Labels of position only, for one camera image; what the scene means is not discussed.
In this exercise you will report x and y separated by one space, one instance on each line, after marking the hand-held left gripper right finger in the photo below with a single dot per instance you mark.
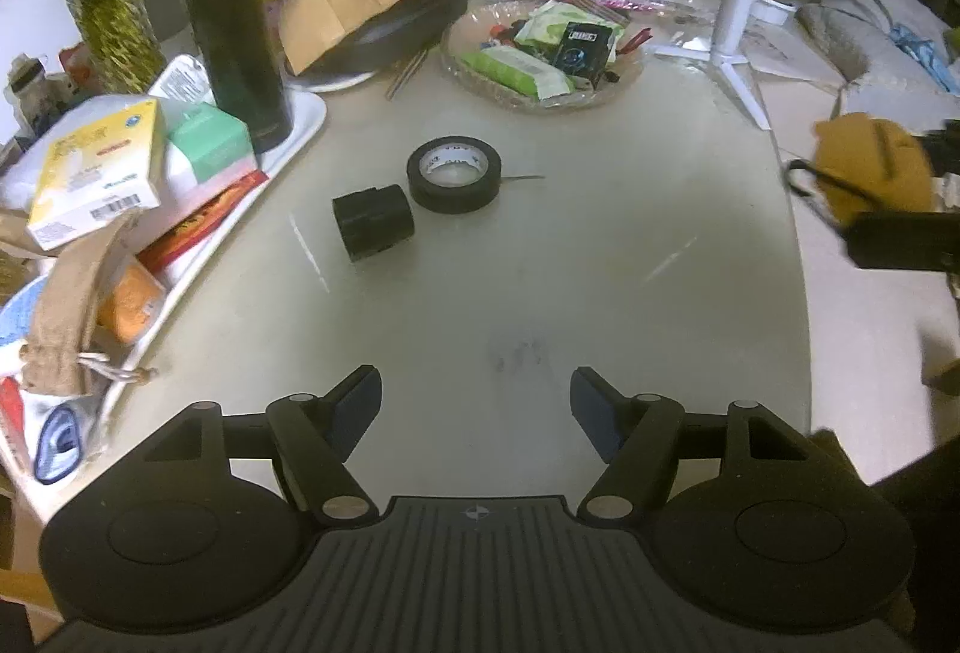
596 414

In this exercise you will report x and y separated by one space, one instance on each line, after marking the white tray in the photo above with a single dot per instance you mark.
300 120

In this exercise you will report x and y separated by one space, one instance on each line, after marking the black zip case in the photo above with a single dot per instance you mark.
405 30

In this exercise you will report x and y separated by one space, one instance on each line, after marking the yellow cardboard box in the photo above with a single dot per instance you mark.
97 173

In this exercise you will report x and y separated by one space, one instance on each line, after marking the black cylinder cap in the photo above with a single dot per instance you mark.
375 225

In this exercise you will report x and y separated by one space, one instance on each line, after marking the green and white wipes pack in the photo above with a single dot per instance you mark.
547 23

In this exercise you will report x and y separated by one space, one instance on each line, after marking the black tape roll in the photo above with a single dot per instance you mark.
420 182

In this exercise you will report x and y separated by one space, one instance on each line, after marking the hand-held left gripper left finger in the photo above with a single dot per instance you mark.
352 407

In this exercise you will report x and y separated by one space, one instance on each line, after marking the glass vase with bamboo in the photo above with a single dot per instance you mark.
112 15

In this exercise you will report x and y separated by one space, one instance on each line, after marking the grey cushion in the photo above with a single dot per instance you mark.
862 45

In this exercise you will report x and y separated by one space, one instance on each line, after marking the white plate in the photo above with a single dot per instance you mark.
330 81

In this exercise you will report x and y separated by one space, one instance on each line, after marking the small black box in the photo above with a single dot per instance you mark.
581 53

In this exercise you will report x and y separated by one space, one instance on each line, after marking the green tissue pack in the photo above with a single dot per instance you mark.
210 143

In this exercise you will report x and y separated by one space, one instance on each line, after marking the black thermos bottle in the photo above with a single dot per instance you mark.
232 30

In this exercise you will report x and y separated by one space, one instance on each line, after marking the chopsticks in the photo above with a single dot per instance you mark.
407 74

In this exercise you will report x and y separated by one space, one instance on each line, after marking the pink glitter pen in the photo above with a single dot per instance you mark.
630 2

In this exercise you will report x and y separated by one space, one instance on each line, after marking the orange packet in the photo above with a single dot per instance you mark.
135 304

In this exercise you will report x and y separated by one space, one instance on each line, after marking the yellow cloth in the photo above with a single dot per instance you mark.
870 165

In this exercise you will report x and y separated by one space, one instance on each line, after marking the glass bowl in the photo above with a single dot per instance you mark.
465 75

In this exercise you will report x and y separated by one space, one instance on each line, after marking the white gimbal tripod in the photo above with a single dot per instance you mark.
731 15

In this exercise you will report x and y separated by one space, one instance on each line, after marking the small white plant pot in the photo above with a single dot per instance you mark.
772 11

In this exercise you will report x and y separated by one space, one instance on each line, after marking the blue and white packet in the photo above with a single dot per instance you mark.
52 439

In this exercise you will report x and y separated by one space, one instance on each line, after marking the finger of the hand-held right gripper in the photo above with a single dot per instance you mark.
946 154
900 242

